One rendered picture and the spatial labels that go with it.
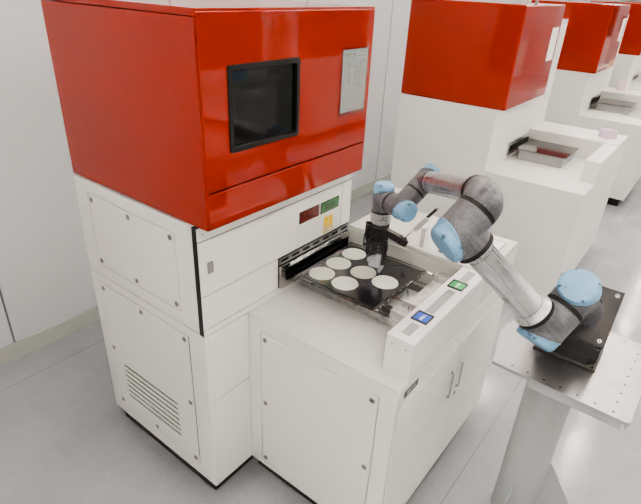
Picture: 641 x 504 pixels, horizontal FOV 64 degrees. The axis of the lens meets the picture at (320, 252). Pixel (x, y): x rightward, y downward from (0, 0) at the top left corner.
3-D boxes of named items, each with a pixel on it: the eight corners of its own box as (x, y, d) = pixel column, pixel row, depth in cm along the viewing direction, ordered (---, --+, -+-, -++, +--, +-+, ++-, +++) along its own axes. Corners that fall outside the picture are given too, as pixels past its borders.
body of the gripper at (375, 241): (362, 246, 197) (365, 217, 191) (384, 246, 197) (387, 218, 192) (365, 256, 190) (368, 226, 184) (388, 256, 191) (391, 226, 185)
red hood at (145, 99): (72, 172, 189) (38, -8, 161) (234, 133, 246) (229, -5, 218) (209, 233, 149) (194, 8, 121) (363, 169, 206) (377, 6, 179)
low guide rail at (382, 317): (301, 285, 202) (301, 279, 201) (304, 283, 204) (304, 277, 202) (412, 337, 176) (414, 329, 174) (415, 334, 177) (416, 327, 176)
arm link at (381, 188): (382, 188, 176) (369, 180, 182) (379, 217, 181) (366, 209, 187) (401, 185, 179) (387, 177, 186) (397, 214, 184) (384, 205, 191)
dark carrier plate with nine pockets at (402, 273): (298, 275, 195) (298, 273, 195) (350, 244, 219) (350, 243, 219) (374, 309, 177) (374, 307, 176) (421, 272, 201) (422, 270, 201)
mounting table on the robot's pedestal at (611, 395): (644, 379, 181) (657, 350, 175) (615, 456, 150) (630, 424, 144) (519, 328, 206) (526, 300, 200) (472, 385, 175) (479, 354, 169)
